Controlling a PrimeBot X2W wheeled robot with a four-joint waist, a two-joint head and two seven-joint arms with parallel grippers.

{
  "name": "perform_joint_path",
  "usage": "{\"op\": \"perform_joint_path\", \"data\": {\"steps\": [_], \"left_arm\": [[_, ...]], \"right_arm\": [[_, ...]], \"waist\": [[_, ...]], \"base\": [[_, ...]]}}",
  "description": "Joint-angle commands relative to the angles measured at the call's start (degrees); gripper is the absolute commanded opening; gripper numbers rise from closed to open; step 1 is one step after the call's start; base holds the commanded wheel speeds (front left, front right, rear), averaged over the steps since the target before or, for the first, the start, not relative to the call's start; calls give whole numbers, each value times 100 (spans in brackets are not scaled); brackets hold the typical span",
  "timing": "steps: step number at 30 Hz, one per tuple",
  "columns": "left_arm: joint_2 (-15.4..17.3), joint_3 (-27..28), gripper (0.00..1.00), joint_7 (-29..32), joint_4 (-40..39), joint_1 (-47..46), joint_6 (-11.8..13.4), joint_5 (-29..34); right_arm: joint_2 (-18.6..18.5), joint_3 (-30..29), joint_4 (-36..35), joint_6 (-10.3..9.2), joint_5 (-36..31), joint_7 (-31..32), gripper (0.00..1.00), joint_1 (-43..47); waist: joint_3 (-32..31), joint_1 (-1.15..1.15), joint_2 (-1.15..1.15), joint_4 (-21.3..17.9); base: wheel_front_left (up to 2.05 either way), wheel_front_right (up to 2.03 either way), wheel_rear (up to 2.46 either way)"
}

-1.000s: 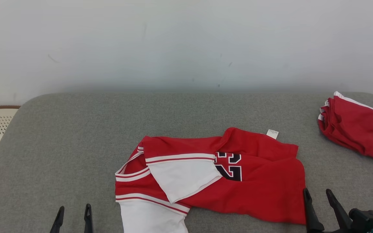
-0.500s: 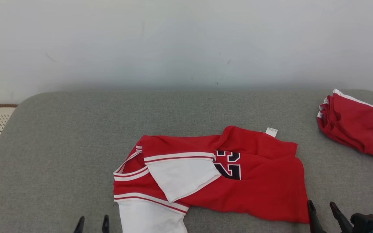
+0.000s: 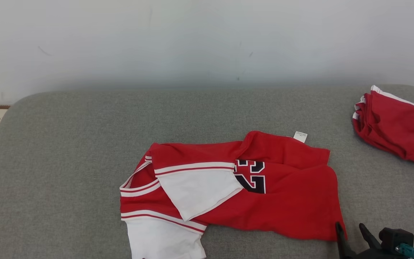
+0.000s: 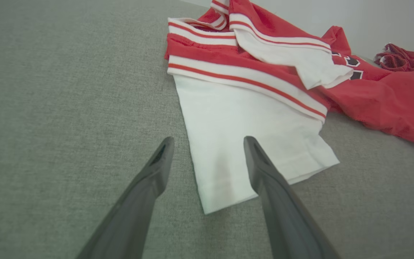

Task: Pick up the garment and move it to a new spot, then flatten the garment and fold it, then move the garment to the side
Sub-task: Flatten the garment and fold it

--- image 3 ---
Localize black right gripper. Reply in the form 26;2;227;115
335;222;414;259

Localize red and white jersey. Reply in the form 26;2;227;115
120;131;347;259

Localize red shorts with white stripe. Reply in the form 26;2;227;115
352;85;414;168

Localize teal cable connector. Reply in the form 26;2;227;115
395;243;414;259

